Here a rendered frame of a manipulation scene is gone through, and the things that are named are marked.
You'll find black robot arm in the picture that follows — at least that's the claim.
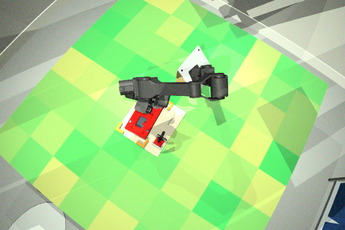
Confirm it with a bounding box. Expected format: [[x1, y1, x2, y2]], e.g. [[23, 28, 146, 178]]
[[118, 64, 228, 114]]

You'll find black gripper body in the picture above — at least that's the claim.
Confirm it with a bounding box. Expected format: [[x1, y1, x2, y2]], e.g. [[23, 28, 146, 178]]
[[125, 94, 170, 108]]

